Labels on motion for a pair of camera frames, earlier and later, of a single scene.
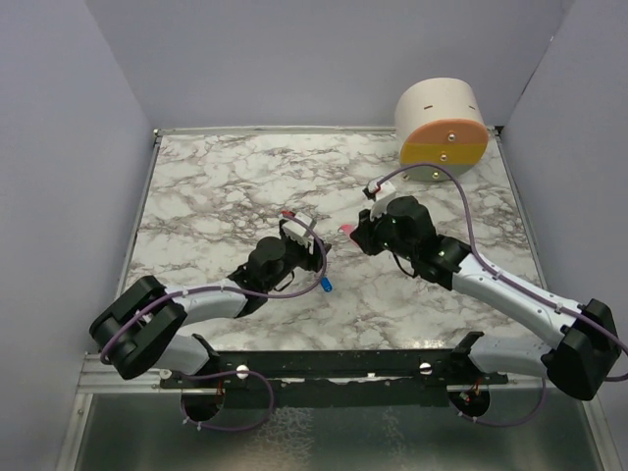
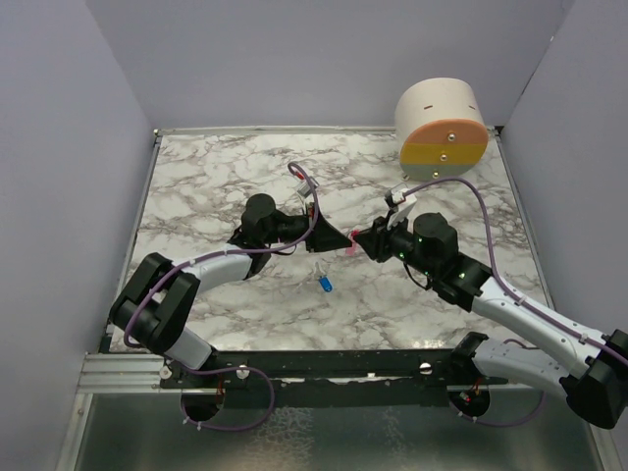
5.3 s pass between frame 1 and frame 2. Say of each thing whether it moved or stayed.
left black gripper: moved
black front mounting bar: stayed
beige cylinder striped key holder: stayed
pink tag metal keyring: moved
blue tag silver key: stayed
